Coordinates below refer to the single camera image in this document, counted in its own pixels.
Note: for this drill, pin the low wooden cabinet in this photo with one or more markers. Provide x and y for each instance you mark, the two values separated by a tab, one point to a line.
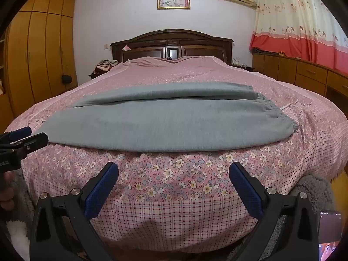
310	70

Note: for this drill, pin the person's left forearm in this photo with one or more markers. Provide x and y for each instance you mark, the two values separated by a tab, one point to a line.
21	212

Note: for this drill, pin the pink floral bedspread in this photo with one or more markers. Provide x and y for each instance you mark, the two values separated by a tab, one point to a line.
174	195

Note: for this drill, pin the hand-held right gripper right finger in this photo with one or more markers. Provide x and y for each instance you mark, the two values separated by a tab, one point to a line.
246	193

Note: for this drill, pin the small pink cloth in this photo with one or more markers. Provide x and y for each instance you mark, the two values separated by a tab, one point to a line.
126	47

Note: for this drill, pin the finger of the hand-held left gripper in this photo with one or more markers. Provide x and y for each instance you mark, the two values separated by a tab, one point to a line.
19	133
31	141

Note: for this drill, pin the bedside table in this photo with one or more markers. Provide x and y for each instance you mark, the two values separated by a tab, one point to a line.
243	67

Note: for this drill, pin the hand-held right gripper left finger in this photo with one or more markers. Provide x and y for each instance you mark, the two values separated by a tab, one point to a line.
102	190

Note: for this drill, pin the smartphone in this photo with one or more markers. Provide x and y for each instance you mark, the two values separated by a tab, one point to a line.
330	231

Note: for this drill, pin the dark wooden headboard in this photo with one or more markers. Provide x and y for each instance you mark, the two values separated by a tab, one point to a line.
190	39

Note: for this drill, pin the pile of clothes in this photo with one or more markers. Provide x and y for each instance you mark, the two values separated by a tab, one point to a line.
104	66

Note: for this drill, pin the grey pants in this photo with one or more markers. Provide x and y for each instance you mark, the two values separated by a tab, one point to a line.
163	125

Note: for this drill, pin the black round object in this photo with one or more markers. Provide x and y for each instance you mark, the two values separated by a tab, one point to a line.
66	79

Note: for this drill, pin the dark cloth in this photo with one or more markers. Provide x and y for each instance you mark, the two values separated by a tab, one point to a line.
265	52

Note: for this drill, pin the person's left hand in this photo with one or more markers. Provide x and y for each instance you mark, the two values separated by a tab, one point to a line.
5	193

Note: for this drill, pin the wooden wardrobe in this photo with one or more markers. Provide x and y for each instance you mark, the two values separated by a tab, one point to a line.
40	59

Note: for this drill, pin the cream and red curtain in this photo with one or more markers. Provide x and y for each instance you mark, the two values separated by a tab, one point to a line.
299	19

